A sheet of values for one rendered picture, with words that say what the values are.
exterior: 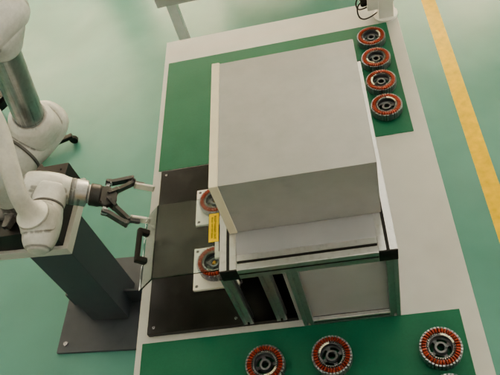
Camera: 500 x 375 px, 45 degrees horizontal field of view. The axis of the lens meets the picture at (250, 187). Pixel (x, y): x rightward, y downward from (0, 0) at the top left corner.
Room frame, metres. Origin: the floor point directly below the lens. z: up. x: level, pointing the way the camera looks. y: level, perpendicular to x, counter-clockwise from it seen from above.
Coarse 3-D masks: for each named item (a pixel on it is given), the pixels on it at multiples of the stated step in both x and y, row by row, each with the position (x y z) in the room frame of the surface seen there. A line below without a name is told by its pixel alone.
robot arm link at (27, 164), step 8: (16, 152) 1.57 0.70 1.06; (24, 152) 1.58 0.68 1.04; (24, 160) 1.55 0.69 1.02; (32, 160) 1.57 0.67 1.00; (24, 168) 1.54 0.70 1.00; (32, 168) 1.55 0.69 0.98; (0, 176) 1.49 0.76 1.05; (0, 184) 1.48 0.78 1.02; (0, 192) 1.48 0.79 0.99; (0, 200) 1.48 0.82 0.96; (8, 200) 1.48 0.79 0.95; (8, 208) 1.48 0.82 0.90
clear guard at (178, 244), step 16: (160, 208) 1.11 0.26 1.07; (176, 208) 1.09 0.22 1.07; (192, 208) 1.07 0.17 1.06; (208, 208) 1.05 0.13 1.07; (160, 224) 1.05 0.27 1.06; (176, 224) 1.03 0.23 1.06; (192, 224) 1.01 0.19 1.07; (144, 240) 1.06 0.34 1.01; (160, 240) 1.00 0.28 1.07; (176, 240) 0.98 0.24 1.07; (192, 240) 0.96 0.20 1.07; (144, 256) 1.00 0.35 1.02; (160, 256) 0.95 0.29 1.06; (176, 256) 0.93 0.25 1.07; (192, 256) 0.91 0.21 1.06; (208, 256) 0.89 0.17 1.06; (144, 272) 0.94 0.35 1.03; (160, 272) 0.90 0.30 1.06; (176, 272) 0.88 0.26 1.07; (192, 272) 0.86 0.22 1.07
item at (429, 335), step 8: (440, 328) 0.60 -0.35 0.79; (448, 328) 0.60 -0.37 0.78; (424, 336) 0.60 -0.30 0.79; (432, 336) 0.59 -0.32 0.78; (440, 336) 0.58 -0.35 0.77; (448, 336) 0.57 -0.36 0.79; (456, 336) 0.57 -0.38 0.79; (424, 344) 0.57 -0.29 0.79; (440, 344) 0.57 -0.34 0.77; (448, 344) 0.56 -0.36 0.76; (456, 344) 0.55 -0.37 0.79; (424, 352) 0.56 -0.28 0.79; (432, 352) 0.56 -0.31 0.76; (440, 352) 0.54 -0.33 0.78; (456, 352) 0.53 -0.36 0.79; (424, 360) 0.54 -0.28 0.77; (432, 360) 0.53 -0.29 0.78; (440, 360) 0.52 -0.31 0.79; (448, 360) 0.51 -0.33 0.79; (456, 360) 0.51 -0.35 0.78; (440, 368) 0.51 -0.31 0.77; (448, 368) 0.50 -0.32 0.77
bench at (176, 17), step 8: (160, 0) 2.64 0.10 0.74; (168, 0) 2.63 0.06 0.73; (176, 0) 2.62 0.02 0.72; (184, 0) 2.61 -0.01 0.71; (192, 0) 2.60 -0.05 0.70; (168, 8) 2.67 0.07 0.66; (176, 8) 2.66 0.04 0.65; (176, 16) 2.67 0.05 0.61; (176, 24) 2.67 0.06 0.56; (184, 24) 2.68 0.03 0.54; (176, 32) 2.67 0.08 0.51; (184, 32) 2.66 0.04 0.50
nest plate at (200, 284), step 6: (198, 276) 1.03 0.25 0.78; (198, 282) 1.01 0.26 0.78; (204, 282) 1.00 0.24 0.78; (210, 282) 0.99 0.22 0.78; (216, 282) 0.99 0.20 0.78; (198, 288) 0.99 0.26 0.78; (204, 288) 0.98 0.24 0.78; (210, 288) 0.97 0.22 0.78; (216, 288) 0.97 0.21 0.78; (222, 288) 0.96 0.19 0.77
